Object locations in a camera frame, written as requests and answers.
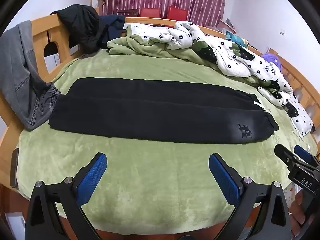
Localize navy garment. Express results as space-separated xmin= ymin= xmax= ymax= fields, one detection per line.
xmin=99 ymin=15 xmax=125 ymax=43

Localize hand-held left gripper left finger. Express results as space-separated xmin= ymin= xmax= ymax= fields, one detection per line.
xmin=25 ymin=152 xmax=108 ymax=240

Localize star print sheet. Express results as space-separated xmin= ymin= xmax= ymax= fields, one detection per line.
xmin=284 ymin=184 xmax=299 ymax=208

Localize person's right hand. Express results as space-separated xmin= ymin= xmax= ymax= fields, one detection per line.
xmin=289 ymin=189 xmax=314 ymax=239

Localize wooden bed frame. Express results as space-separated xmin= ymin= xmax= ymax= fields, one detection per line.
xmin=0 ymin=12 xmax=320 ymax=240

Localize white floral quilt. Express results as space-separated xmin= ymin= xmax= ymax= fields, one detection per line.
xmin=107 ymin=21 xmax=314 ymax=137

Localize green fleece bed sheet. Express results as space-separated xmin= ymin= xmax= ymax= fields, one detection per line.
xmin=15 ymin=49 xmax=318 ymax=235

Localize black pants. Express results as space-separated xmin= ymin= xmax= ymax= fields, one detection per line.
xmin=48 ymin=77 xmax=279 ymax=145

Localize purple plush item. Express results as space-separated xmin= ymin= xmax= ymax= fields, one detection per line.
xmin=261 ymin=52 xmax=283 ymax=72

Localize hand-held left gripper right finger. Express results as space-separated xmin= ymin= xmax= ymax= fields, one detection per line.
xmin=209 ymin=153 xmax=292 ymax=240

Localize red chair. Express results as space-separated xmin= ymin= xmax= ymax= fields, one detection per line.
xmin=139 ymin=7 xmax=161 ymax=19
xmin=166 ymin=6 xmax=188 ymax=20

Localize grey jeans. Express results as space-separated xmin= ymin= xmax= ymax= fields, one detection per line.
xmin=0 ymin=20 xmax=62 ymax=131

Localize black jacket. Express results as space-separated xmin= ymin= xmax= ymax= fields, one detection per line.
xmin=50 ymin=4 xmax=110 ymax=55

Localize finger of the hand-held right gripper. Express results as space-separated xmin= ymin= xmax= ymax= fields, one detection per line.
xmin=274 ymin=144 xmax=300 ymax=173
xmin=294 ymin=145 xmax=320 ymax=172

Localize dark wooden table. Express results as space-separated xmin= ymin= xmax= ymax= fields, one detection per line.
xmin=116 ymin=9 xmax=139 ymax=17

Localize teal patterned pillow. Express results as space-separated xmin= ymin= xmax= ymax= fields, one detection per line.
xmin=225 ymin=30 xmax=250 ymax=48

